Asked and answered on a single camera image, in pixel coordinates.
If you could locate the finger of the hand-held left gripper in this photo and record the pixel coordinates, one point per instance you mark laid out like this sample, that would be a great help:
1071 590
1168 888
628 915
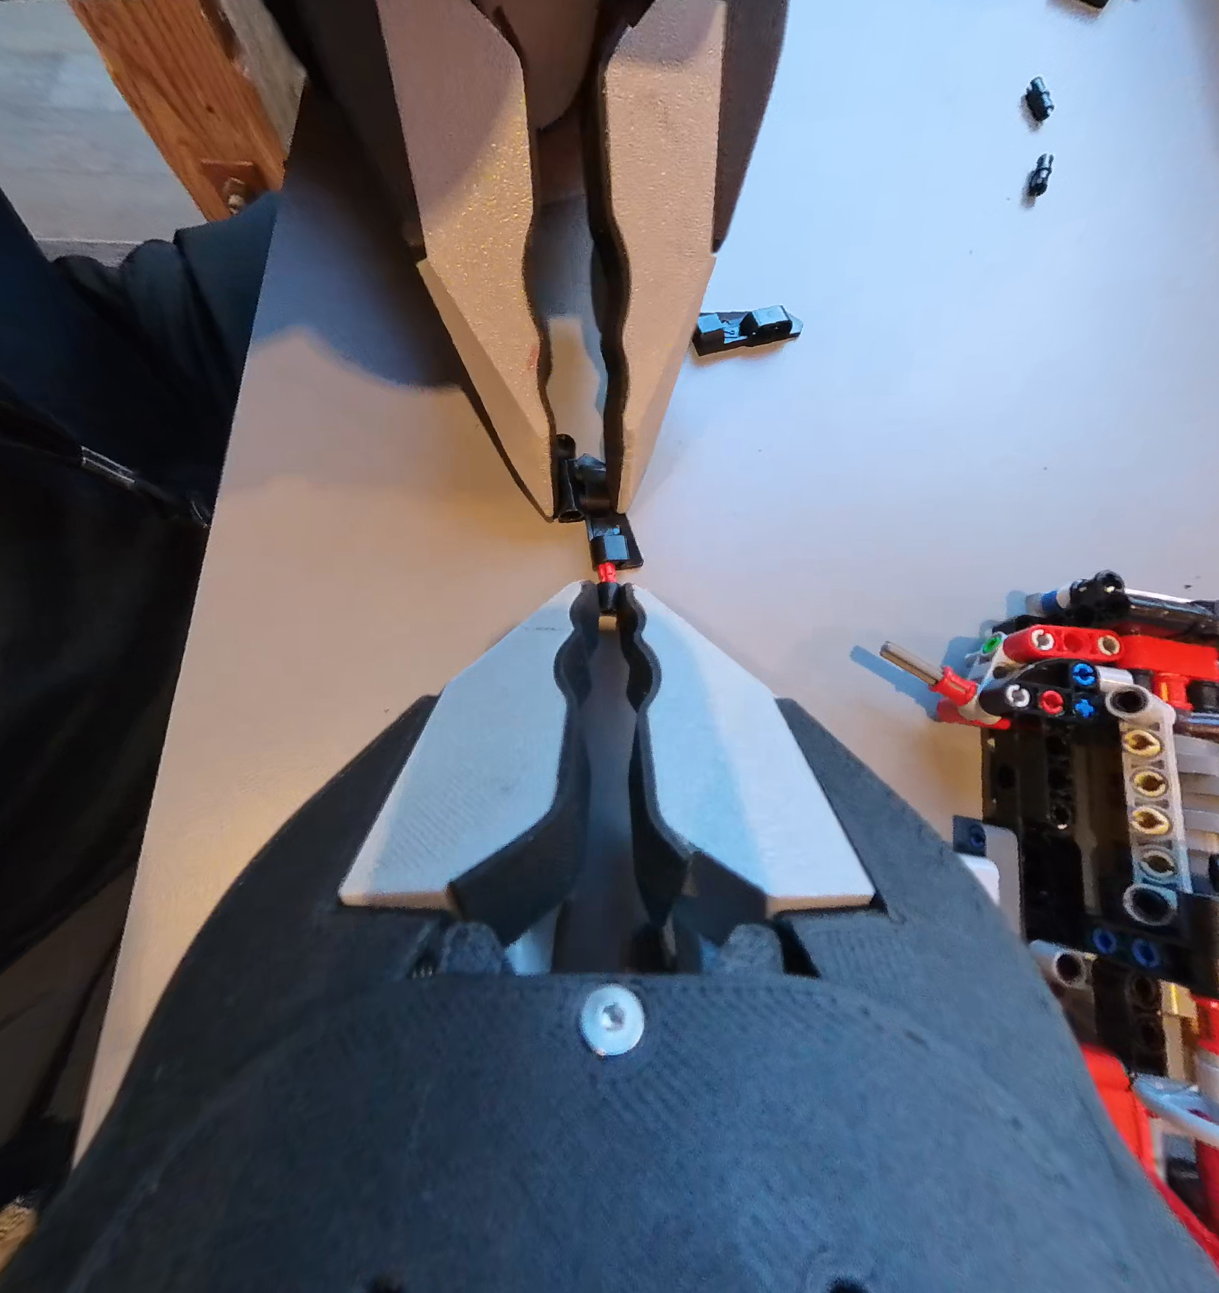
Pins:
669 200
469 200

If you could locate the person's dark clothing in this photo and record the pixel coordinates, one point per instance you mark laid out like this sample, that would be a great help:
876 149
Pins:
65 606

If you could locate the grey desk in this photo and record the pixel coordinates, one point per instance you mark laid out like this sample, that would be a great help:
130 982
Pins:
872 453

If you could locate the black angled brick piece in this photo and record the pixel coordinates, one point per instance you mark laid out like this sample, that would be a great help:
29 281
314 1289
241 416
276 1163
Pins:
746 332

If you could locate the small black connector brick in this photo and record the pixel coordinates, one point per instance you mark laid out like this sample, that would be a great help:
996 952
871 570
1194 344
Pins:
609 605

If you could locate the small black brick pin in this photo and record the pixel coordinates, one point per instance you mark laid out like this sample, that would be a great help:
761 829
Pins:
1040 173
1039 99

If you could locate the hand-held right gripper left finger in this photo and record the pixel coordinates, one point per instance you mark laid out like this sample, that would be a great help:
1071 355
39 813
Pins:
469 787

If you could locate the black brick assembly red pin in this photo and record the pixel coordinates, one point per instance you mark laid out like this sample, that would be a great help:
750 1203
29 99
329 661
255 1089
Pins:
609 545

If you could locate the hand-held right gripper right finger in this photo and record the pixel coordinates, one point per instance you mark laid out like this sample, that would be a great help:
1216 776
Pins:
751 798

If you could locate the wooden table leg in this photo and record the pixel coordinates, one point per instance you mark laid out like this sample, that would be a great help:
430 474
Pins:
186 100

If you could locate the toy brick vehicle model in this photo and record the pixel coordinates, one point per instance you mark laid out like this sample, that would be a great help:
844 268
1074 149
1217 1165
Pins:
1074 767

